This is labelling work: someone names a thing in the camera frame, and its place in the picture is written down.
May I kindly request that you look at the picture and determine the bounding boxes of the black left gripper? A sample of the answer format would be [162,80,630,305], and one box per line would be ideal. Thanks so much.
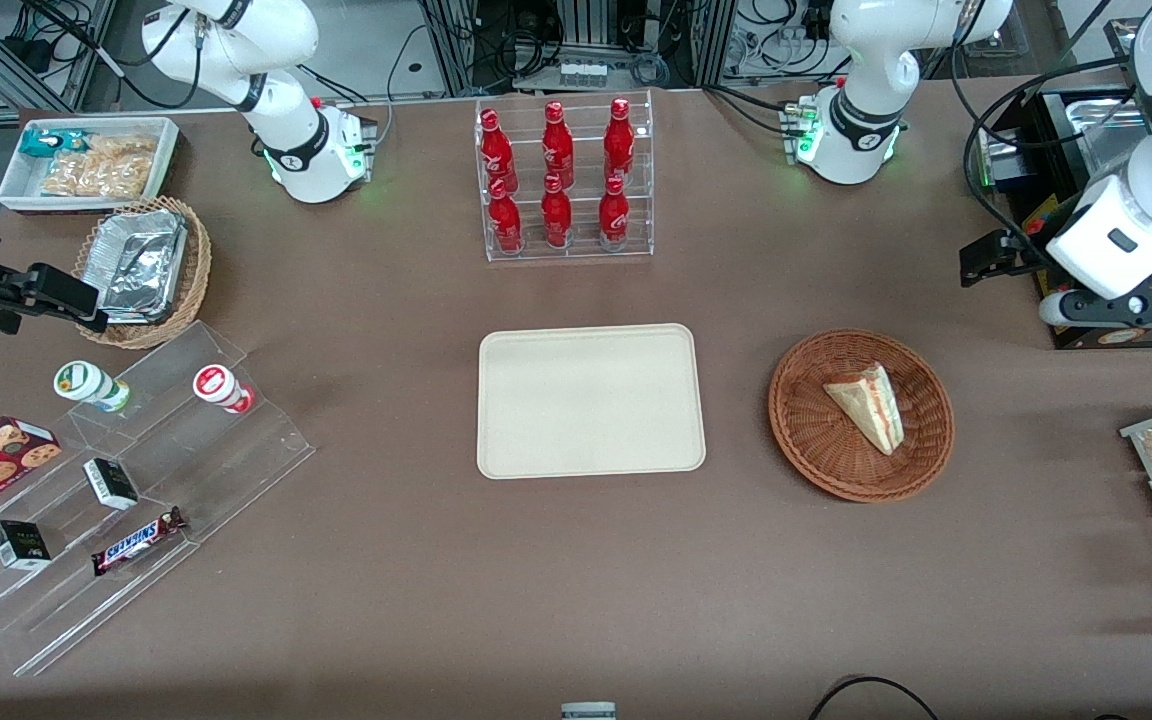
[959,230,1052,289]

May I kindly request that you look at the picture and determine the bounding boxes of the triangular sandwich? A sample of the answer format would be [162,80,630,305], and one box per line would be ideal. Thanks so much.
[823,364,905,457]

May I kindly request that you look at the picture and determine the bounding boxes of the small tan wicker basket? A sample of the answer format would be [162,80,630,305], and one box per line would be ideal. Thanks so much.
[73,196,213,350]

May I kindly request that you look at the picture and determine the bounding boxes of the large brown wicker basket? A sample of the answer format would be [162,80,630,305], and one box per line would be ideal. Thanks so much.
[768,329,956,503]

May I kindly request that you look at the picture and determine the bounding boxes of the beige plastic tray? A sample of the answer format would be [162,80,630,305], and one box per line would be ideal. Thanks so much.
[477,323,707,480]

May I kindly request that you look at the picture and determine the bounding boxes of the silver foil trays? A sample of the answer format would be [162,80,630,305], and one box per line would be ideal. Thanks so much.
[86,209,188,324]

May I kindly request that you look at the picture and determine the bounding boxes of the green lid yogurt bottle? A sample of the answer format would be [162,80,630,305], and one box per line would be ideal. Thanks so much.
[53,360,132,414]

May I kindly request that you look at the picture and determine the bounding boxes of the white rectangular snack bin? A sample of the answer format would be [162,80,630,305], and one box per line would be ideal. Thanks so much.
[0,117,182,216]

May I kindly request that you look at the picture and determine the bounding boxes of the black food warmer case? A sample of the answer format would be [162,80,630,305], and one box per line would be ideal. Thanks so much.
[976,18,1152,350]

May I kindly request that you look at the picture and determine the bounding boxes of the clear bag of crackers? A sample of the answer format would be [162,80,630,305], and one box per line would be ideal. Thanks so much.
[40,134,159,199]

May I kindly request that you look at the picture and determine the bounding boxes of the red lid yogurt bottle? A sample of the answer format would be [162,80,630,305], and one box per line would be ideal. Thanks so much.
[192,364,256,416]

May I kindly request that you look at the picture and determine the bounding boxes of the teal snack packet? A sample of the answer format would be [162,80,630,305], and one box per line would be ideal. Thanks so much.
[20,129,89,160]

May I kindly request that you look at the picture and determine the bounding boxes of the small black carton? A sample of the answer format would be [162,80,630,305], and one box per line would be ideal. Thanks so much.
[0,519,53,572]
[82,457,140,512]

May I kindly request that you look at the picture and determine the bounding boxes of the clear acrylic tiered shelf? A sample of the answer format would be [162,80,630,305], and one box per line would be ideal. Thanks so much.
[0,320,317,678]

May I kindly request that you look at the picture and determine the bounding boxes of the Snickers chocolate bar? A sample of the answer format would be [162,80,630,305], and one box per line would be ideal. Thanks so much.
[90,506,188,577]

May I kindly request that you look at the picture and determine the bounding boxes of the red cola bottle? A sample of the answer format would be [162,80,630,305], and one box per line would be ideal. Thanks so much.
[488,178,525,254]
[542,101,575,187]
[479,108,519,193]
[598,176,631,251]
[603,97,636,183]
[540,174,574,249]

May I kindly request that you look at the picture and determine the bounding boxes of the clear acrylic bottle rack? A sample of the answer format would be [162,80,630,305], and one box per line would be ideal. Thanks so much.
[475,90,655,263]

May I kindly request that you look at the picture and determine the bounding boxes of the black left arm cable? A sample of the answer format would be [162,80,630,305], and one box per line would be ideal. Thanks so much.
[950,0,1142,263]

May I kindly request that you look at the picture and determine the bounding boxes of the black floor cable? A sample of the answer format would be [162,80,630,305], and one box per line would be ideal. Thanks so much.
[807,676,941,720]

